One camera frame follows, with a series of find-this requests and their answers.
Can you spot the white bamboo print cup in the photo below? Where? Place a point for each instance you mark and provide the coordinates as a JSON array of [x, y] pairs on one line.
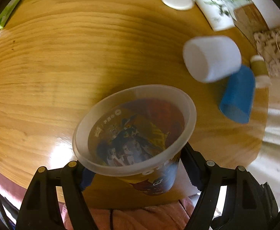
[[217, 14]]

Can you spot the brown white paper cup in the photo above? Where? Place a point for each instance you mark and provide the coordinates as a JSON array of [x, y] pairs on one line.
[[258, 66]]

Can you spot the plain white cup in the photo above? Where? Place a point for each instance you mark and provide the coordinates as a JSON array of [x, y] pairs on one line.
[[211, 58]]

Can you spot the blue plastic cup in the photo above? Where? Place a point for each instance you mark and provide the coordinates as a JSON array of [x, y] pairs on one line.
[[237, 101]]

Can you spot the colourful printed plastic cup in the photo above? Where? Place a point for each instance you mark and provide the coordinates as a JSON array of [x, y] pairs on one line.
[[137, 135]]

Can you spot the patterned canvas bag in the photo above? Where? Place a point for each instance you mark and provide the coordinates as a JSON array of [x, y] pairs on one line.
[[268, 46]]

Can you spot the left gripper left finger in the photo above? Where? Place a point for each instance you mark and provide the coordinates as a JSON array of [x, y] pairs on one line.
[[40, 207]]

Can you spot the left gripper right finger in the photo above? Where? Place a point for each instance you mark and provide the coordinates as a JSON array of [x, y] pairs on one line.
[[208, 177]]

